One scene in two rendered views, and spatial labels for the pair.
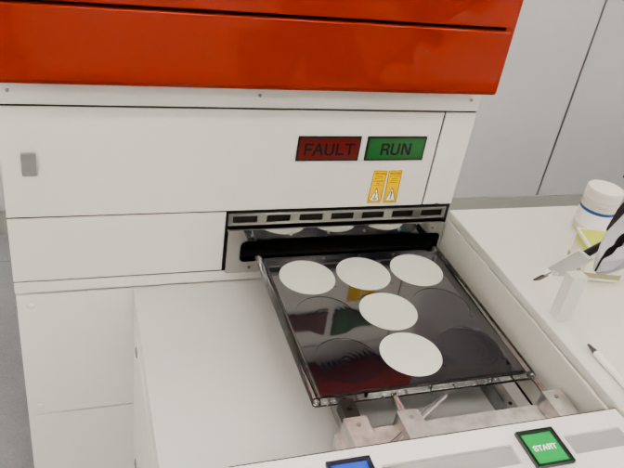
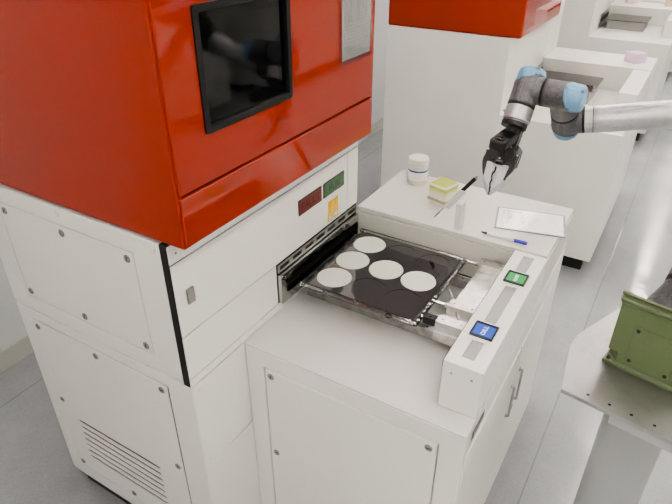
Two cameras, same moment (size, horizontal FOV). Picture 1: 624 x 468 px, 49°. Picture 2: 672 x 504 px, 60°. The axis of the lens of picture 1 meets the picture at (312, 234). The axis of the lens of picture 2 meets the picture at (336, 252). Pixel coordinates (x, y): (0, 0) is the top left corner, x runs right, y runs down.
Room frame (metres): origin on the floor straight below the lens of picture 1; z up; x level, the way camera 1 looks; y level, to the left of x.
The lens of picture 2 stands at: (-0.12, 0.84, 1.85)
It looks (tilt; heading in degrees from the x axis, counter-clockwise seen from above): 31 degrees down; 323
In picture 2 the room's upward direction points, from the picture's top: straight up
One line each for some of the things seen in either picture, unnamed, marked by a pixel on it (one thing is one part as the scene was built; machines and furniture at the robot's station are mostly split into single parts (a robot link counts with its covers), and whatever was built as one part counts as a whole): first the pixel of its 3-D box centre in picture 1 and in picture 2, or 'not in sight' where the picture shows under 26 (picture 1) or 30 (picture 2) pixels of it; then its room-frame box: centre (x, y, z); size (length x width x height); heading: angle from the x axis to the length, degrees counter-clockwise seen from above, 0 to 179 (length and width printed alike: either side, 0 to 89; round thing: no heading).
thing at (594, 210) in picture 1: (597, 208); (418, 169); (1.24, -0.55, 1.01); 0.07 x 0.07 x 0.10
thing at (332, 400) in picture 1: (430, 388); (442, 289); (0.78, -0.21, 0.90); 0.38 x 0.01 x 0.01; 112
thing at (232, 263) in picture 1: (337, 244); (321, 254); (1.14, -0.05, 0.89); 0.44 x 0.02 x 0.10; 112
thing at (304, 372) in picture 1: (283, 321); (355, 302); (0.88, 0.02, 0.90); 0.37 x 0.01 x 0.01; 22
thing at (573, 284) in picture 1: (567, 277); (455, 206); (0.94, -0.41, 1.03); 0.06 x 0.04 x 0.13; 22
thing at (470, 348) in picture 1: (384, 311); (384, 270); (0.95, -0.15, 0.90); 0.34 x 0.34 x 0.01; 22
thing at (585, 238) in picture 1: (597, 255); (443, 191); (1.08, -0.51, 1.00); 0.07 x 0.07 x 0.07; 7
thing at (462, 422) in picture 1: (461, 444); (471, 304); (0.71, -0.26, 0.87); 0.36 x 0.08 x 0.03; 112
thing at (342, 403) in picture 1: (348, 411); (430, 318); (0.70, -0.09, 0.90); 0.04 x 0.02 x 0.03; 22
